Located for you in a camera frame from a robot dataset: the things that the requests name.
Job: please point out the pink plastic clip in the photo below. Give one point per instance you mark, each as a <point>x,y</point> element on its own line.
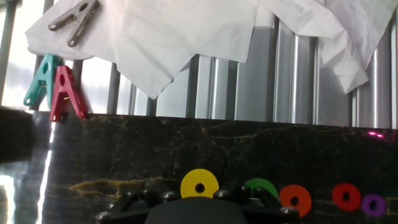
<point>65,93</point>

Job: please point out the large crumpled white tissue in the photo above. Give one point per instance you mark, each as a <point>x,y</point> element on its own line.
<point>171,37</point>

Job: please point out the black marble pattern mat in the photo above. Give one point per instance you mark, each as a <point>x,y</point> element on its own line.
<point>186,149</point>

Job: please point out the teal plastic clip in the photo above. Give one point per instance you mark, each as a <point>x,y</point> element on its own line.
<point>42,81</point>

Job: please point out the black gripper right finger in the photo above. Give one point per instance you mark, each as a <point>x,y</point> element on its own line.
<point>264,208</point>

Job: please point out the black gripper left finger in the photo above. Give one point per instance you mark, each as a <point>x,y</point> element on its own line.
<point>136,205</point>

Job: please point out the metal spring clip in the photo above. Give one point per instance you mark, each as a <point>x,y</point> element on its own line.
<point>74,20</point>

